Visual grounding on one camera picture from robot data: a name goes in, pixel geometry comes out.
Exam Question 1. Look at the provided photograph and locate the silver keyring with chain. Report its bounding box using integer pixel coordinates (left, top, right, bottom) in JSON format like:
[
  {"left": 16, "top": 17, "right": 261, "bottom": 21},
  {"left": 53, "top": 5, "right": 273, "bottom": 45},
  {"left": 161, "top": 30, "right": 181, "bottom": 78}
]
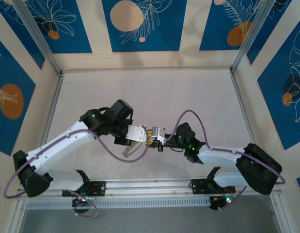
[{"left": 121, "top": 140, "right": 140, "bottom": 159}]

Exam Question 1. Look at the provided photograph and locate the black controller board green light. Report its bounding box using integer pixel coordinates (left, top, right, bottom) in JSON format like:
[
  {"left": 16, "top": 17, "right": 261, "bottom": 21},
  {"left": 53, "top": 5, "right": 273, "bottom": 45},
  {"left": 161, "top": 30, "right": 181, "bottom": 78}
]
[
  {"left": 209, "top": 195, "right": 236, "bottom": 211},
  {"left": 72, "top": 196, "right": 94, "bottom": 214}
]

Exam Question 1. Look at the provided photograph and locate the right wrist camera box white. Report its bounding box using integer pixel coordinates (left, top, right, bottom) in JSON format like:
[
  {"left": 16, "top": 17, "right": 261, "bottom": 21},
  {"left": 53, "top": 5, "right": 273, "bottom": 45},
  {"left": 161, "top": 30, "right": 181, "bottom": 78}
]
[{"left": 151, "top": 126, "right": 167, "bottom": 143}]

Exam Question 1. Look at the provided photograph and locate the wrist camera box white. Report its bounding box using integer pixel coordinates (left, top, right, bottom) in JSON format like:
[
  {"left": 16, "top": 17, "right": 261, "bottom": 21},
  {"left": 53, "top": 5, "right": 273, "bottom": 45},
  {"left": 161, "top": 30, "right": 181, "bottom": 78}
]
[
  {"left": 125, "top": 124, "right": 147, "bottom": 143},
  {"left": 151, "top": 126, "right": 167, "bottom": 143}
]

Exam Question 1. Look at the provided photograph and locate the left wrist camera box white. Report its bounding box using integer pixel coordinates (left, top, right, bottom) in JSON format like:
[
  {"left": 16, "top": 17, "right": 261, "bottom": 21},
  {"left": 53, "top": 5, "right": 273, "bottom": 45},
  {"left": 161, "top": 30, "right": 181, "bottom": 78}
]
[{"left": 125, "top": 124, "right": 147, "bottom": 143}]

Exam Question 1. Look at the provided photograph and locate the aluminium mounting rail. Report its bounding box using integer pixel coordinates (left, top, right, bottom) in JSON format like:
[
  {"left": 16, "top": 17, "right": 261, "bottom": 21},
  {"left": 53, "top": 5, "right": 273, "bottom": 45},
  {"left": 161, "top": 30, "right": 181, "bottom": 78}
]
[{"left": 15, "top": 176, "right": 283, "bottom": 200}]

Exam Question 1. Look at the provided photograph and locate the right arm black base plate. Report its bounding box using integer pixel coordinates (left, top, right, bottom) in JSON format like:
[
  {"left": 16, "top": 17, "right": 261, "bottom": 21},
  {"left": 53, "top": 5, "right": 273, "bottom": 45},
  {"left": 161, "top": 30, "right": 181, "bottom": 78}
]
[{"left": 188, "top": 179, "right": 237, "bottom": 195}]

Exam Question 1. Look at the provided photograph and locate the aluminium table side rail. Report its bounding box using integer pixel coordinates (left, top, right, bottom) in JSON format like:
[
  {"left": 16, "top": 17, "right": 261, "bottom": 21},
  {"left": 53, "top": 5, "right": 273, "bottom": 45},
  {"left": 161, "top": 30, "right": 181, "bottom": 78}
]
[
  {"left": 30, "top": 72, "right": 65, "bottom": 181},
  {"left": 229, "top": 69, "right": 269, "bottom": 176}
]

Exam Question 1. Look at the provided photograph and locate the grey slotted cable duct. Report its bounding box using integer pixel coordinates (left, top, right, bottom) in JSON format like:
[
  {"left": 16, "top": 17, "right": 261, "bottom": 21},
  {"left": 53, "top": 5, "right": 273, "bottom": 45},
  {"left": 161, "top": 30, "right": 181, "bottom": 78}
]
[{"left": 25, "top": 197, "right": 211, "bottom": 210}]

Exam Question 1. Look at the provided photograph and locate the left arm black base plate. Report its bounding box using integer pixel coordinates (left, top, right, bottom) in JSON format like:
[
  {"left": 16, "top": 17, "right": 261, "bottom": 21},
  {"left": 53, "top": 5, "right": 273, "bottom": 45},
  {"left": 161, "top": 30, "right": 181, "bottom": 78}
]
[{"left": 62, "top": 181, "right": 107, "bottom": 197}]

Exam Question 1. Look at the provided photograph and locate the aluminium frame post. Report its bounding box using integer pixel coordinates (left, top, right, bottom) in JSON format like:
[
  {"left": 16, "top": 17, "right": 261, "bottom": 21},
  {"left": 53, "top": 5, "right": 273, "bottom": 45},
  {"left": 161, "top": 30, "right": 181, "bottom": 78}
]
[
  {"left": 231, "top": 0, "right": 278, "bottom": 73},
  {"left": 13, "top": 0, "right": 63, "bottom": 75}
]

